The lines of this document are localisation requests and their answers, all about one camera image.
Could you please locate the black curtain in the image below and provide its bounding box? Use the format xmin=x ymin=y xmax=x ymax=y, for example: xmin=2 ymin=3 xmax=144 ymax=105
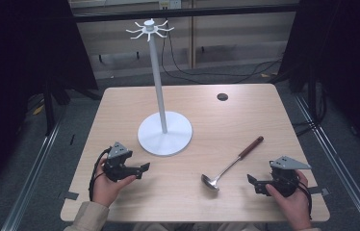
xmin=278 ymin=0 xmax=360 ymax=163
xmin=0 ymin=0 xmax=99 ymax=206

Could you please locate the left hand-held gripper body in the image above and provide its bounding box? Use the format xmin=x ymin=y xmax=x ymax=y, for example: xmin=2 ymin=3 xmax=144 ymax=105
xmin=103 ymin=141 xmax=138 ymax=183

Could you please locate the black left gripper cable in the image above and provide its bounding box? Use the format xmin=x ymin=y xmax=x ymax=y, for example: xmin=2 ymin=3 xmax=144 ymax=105
xmin=88 ymin=146 xmax=114 ymax=202

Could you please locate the grey tape strip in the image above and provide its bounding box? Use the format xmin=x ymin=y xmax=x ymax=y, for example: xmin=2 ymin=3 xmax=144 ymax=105
xmin=307 ymin=186 xmax=331 ymax=197
xmin=58 ymin=191 xmax=80 ymax=201

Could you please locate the steel ladle with wooden handle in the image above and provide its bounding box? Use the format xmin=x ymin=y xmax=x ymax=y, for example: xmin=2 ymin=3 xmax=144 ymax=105
xmin=200 ymin=136 xmax=265 ymax=193

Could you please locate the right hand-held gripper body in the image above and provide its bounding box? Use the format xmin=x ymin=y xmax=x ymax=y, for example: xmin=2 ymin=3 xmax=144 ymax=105
xmin=266 ymin=155 xmax=313 ymax=198

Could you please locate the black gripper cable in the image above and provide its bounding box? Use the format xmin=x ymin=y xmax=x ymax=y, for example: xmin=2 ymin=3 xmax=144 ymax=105
xmin=293 ymin=174 xmax=314 ymax=221
xmin=88 ymin=146 xmax=114 ymax=202

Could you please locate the person's left hand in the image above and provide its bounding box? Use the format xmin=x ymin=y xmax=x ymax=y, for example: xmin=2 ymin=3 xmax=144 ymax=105
xmin=91 ymin=157 xmax=138 ymax=208

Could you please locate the person's right hand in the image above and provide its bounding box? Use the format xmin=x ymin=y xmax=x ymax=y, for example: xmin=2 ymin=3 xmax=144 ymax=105
xmin=265 ymin=169 xmax=313 ymax=223

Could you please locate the metal floor rail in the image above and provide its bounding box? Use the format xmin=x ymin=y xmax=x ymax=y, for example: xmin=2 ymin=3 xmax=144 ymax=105
xmin=293 ymin=92 xmax=360 ymax=231
xmin=0 ymin=119 xmax=63 ymax=231

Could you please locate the black floor cable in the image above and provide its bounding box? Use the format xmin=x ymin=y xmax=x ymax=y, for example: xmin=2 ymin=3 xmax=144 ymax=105
xmin=167 ymin=30 xmax=283 ymax=78
xmin=160 ymin=22 xmax=280 ymax=86

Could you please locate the black horizontal bar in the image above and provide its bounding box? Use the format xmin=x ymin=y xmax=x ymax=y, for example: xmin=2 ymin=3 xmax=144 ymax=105
xmin=72 ymin=3 xmax=300 ymax=23

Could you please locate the white wall socket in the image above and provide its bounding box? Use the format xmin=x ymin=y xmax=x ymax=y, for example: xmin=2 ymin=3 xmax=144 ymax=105
xmin=158 ymin=0 xmax=183 ymax=11

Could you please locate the white hook stand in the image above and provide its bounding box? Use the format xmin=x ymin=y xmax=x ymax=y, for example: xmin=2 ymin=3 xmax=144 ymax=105
xmin=125 ymin=18 xmax=193 ymax=157

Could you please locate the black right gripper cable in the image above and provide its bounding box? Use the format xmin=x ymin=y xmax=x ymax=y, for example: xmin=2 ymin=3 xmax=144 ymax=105
xmin=293 ymin=174 xmax=314 ymax=221

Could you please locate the bundle of black floor cables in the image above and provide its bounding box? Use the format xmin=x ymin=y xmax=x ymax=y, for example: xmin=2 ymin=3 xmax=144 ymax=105
xmin=292 ymin=81 xmax=328 ymax=137

